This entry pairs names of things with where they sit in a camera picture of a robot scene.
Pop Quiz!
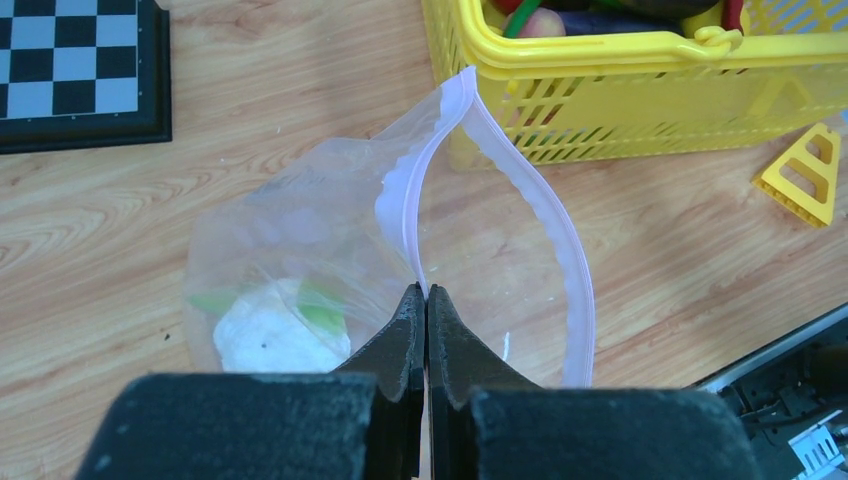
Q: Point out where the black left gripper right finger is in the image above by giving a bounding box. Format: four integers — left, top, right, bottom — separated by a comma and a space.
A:
427, 286, 761, 479

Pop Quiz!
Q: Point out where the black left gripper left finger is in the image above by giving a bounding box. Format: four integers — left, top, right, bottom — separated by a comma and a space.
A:
77, 284, 426, 479

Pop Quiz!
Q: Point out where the white green toy cauliflower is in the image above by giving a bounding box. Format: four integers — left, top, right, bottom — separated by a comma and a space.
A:
188, 278, 352, 373

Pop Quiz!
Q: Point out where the clear zip top bag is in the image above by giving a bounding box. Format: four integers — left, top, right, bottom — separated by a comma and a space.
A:
184, 67, 596, 387

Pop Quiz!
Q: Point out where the yellow plastic basket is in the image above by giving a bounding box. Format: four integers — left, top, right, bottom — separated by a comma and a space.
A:
422, 1, 847, 164

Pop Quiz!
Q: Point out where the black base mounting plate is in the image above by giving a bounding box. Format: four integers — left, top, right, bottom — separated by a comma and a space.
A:
695, 305, 847, 479

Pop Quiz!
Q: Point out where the green toy pea pod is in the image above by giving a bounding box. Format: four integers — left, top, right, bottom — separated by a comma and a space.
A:
503, 0, 542, 39

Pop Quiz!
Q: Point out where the yellow triangular plastic piece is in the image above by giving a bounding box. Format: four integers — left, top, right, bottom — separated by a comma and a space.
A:
752, 123, 841, 228

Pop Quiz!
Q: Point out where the pink toy onion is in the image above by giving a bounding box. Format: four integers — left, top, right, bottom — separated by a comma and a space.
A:
517, 8, 566, 38

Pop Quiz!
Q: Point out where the purple toy eggplant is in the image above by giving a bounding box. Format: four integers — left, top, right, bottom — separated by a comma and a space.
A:
557, 11, 685, 36

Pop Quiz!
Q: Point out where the red toy tomato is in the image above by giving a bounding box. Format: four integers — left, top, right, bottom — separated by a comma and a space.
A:
490, 0, 522, 15

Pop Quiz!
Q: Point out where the black white checkerboard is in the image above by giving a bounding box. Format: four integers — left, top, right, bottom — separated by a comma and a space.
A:
1, 0, 173, 155

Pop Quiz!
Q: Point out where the red toy chili pepper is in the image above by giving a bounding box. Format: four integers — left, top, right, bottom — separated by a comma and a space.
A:
721, 0, 745, 33

